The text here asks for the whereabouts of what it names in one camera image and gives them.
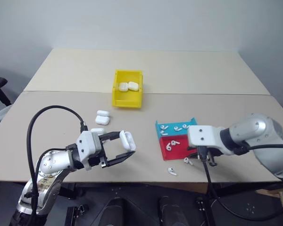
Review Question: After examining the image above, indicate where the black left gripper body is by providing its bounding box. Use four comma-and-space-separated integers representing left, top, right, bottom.
86, 133, 109, 169

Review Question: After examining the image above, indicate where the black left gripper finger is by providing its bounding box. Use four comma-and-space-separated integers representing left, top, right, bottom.
101, 130, 122, 144
105, 151, 136, 167

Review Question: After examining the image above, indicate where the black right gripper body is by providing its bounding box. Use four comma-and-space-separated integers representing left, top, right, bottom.
187, 145, 222, 160

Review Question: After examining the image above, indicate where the yellow plastic bin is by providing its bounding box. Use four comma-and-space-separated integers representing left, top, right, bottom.
111, 69, 144, 109

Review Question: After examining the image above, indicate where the red earbud tray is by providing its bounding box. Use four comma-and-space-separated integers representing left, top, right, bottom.
158, 134, 199, 161

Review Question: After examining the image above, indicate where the teal earbud tray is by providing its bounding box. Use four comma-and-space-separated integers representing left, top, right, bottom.
154, 117, 198, 139

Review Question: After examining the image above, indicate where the dark rounded shape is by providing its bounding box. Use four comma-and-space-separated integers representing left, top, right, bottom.
103, 197, 133, 226
158, 195, 180, 226

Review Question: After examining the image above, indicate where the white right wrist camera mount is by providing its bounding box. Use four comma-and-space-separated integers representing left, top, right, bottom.
187, 125, 227, 148

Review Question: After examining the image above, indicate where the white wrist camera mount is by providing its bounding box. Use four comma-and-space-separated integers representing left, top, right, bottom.
75, 131, 102, 170
187, 125, 227, 148

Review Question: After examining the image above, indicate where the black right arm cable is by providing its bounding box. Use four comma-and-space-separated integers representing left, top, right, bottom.
197, 143, 283, 220

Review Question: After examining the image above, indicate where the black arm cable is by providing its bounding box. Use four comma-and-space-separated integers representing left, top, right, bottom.
197, 143, 283, 220
26, 105, 89, 216

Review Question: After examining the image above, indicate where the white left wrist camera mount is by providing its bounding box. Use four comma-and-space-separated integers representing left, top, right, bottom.
75, 131, 102, 170

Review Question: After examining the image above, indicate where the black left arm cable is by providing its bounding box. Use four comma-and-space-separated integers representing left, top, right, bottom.
26, 105, 89, 216

